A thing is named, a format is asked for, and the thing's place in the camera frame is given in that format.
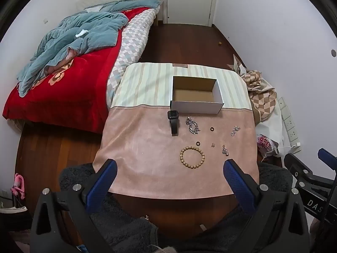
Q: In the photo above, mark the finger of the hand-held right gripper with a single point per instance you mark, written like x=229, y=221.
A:
x=300, y=170
x=326, y=155

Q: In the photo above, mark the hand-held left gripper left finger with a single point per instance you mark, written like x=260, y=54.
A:
x=102, y=179

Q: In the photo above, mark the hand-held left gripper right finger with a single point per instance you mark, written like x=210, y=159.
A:
x=237, y=184

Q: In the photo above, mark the black smartwatch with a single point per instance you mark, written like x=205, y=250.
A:
x=173, y=125

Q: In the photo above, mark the cardboard box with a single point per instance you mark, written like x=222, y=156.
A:
x=194, y=95

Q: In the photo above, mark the red print plastic bag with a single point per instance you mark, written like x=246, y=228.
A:
x=264, y=143

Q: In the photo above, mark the white power strip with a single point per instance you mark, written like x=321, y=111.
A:
x=289, y=126

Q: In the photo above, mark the white cloth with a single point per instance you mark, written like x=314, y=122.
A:
x=273, y=126

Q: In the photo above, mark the dark fuzzy rug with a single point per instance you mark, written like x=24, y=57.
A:
x=126, y=226

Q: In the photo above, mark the pink striped table cloth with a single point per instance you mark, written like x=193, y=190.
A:
x=147, y=142

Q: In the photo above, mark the beige checkered cloth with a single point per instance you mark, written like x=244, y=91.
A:
x=263, y=97

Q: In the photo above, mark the pink plastic object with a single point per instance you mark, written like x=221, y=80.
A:
x=19, y=187

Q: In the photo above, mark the bed with red blanket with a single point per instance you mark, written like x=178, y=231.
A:
x=79, y=92

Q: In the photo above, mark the checkered bed sheet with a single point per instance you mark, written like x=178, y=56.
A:
x=134, y=39

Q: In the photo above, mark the blue quilt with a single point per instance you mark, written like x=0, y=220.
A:
x=87, y=31

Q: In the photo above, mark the white door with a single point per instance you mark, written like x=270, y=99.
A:
x=189, y=0

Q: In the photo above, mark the round wall cap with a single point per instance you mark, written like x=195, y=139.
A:
x=333, y=53

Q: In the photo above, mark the wooden bed frame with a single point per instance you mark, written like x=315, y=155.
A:
x=159, y=13

